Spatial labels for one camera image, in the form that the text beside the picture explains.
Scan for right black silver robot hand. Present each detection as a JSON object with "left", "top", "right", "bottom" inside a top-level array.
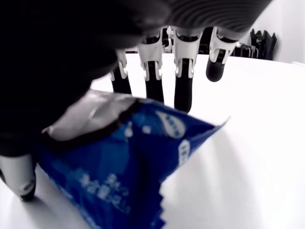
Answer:
[{"left": 0, "top": 0, "right": 275, "bottom": 202}]

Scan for blue Oreo packet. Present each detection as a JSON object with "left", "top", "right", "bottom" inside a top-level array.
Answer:
[{"left": 38, "top": 90, "right": 232, "bottom": 229}]

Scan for black folded chairs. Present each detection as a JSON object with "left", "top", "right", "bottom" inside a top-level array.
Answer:
[{"left": 250, "top": 28, "right": 279, "bottom": 60}]

